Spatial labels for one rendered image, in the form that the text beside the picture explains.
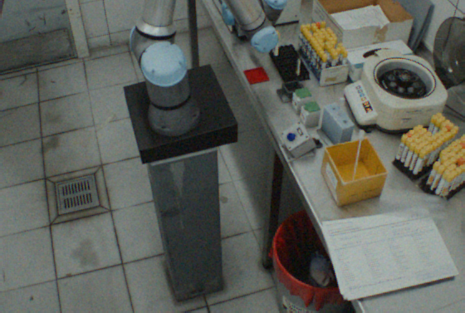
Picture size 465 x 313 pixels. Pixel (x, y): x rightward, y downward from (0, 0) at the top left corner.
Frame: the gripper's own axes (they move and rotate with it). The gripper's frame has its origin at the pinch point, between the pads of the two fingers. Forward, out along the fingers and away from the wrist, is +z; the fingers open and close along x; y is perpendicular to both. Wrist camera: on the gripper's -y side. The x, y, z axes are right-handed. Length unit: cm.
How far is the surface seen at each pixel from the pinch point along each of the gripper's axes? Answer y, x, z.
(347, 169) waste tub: 56, 7, -28
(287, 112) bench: 32.1, -0.5, -13.1
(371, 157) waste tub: 55, 12, -34
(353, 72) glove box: 24.0, 25.1, -13.9
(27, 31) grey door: -86, -93, 124
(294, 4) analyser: -11.5, 20.1, 2.5
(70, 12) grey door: -90, -66, 118
